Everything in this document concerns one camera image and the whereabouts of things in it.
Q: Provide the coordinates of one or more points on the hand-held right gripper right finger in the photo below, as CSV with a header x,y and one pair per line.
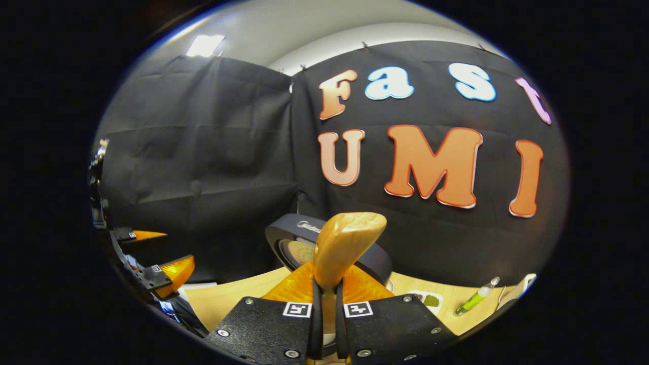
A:
x,y
395,329

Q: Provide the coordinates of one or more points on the small ceiling light panel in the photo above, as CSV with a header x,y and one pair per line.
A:
x,y
205,45

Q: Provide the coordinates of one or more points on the green drink bottle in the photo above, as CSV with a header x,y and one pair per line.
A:
x,y
474,300

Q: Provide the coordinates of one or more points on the black rice cooker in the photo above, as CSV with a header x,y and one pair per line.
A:
x,y
284,233

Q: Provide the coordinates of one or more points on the white divided grain dish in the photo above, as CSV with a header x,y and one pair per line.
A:
x,y
431,301

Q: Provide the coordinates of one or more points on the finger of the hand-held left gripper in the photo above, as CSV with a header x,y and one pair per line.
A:
x,y
175,274
134,234

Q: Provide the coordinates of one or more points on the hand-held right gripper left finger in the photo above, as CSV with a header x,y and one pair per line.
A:
x,y
266,329

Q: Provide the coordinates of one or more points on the wooden spoon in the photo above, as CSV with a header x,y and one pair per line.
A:
x,y
345,243

